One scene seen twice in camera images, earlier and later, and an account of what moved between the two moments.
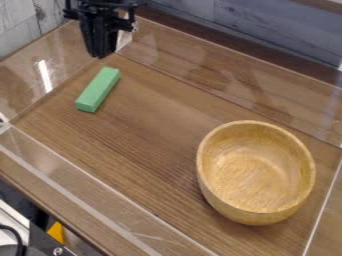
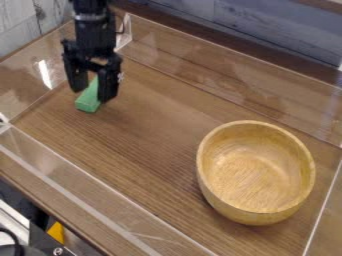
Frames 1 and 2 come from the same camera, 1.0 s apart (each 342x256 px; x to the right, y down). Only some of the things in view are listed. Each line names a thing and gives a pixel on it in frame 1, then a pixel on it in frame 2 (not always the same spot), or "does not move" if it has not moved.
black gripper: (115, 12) to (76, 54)
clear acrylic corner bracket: (124, 37) does not move
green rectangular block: (92, 96) does not move
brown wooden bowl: (254, 171) does not move
